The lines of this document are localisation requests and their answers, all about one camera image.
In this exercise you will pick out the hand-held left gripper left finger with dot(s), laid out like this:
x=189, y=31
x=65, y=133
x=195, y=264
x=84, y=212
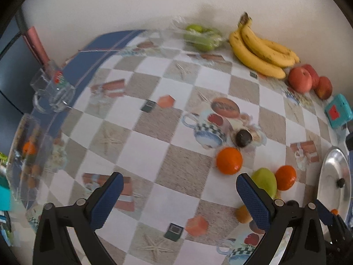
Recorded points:
x=106, y=198

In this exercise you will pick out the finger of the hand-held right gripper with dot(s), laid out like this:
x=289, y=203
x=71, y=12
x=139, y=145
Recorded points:
x=325, y=214
x=340, y=232

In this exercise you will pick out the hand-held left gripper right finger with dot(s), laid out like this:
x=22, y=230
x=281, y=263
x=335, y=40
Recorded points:
x=253, y=201

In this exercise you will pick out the small orange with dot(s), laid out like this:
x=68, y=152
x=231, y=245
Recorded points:
x=334, y=211
x=286, y=177

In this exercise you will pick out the brown kiwi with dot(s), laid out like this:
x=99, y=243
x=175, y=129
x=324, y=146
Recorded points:
x=243, y=214

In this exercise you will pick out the large orange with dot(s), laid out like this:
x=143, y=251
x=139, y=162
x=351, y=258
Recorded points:
x=229, y=160

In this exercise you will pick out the dark plum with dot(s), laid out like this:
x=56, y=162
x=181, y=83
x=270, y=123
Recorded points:
x=243, y=138
x=341, y=182

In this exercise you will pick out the teal packaging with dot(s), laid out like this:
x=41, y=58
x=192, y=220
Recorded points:
x=5, y=198

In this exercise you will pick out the teal plastic box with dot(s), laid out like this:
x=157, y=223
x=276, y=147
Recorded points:
x=339, y=110

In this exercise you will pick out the clear glass mug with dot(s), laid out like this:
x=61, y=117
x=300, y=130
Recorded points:
x=52, y=91

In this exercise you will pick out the red apple right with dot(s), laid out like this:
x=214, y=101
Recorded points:
x=324, y=88

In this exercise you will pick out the red apple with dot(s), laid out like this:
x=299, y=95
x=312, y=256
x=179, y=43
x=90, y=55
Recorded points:
x=324, y=88
x=313, y=73

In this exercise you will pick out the pale red peach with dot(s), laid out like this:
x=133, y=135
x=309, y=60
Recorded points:
x=300, y=80

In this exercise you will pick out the red apple behind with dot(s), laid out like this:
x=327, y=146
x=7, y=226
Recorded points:
x=313, y=73

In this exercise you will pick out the yellow banana bunch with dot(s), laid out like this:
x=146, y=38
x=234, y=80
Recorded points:
x=262, y=52

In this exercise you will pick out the pink bar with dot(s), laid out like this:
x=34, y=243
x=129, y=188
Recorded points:
x=37, y=45

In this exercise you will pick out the bag of green fruit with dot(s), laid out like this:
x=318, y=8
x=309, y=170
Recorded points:
x=204, y=37

